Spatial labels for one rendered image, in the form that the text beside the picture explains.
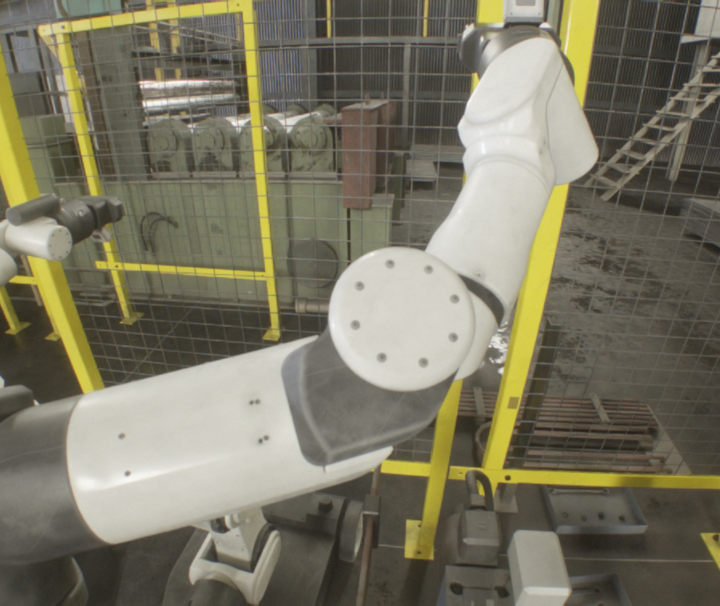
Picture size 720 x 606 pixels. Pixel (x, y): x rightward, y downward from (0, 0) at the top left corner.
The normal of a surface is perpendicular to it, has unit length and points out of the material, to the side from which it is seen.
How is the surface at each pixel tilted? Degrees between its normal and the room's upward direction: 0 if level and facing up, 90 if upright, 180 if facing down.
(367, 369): 83
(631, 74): 90
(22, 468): 37
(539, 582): 0
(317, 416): 44
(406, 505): 0
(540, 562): 0
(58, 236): 98
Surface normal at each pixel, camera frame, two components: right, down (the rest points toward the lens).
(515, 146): -0.47, 0.26
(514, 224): 0.36, -0.27
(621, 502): 0.00, -0.88
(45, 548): 0.29, 0.54
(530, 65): -0.61, -0.57
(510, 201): 0.10, -0.32
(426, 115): -0.13, 0.47
